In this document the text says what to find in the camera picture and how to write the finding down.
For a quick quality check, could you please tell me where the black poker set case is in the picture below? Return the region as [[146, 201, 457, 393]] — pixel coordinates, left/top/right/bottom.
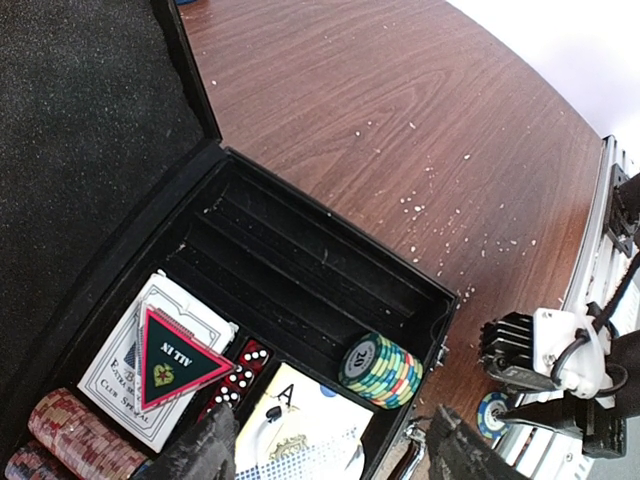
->
[[1, 1, 455, 460]]

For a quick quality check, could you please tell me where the triangular all-in button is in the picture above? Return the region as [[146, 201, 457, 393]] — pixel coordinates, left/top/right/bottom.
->
[[137, 304, 235, 412]]

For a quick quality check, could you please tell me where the row of red dice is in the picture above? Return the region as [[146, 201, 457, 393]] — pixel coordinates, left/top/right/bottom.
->
[[198, 338, 273, 420]]

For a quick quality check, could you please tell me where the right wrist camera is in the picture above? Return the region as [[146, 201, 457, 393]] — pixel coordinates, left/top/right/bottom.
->
[[479, 308, 614, 399]]

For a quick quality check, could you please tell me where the blue yellow card deck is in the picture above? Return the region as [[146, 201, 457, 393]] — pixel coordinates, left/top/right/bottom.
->
[[235, 363, 373, 479]]

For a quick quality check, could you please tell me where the left row of poker chips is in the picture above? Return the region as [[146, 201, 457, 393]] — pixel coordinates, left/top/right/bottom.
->
[[4, 440, 76, 480]]

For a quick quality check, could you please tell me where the blue green 50 chip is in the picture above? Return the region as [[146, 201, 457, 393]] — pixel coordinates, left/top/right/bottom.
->
[[476, 391, 510, 441]]

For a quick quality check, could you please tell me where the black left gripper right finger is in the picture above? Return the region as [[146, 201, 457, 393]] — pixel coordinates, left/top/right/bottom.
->
[[427, 405, 527, 480]]

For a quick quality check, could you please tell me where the right row of poker chips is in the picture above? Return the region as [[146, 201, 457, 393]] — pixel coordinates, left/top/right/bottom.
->
[[27, 388, 149, 479]]

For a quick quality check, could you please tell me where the white card deck box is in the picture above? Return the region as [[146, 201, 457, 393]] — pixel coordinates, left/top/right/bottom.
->
[[78, 271, 238, 453]]

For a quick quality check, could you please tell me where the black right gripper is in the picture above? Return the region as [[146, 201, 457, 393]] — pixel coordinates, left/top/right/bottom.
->
[[495, 390, 639, 458]]

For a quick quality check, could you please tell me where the row of poker chips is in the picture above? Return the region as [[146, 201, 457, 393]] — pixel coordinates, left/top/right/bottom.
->
[[27, 388, 149, 479], [4, 440, 76, 480]]

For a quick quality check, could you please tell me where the green poker chip stack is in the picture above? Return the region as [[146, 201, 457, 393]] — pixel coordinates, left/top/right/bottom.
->
[[338, 332, 424, 410]]

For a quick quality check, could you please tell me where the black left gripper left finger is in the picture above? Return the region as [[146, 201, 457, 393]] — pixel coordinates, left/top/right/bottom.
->
[[134, 403, 238, 479]]

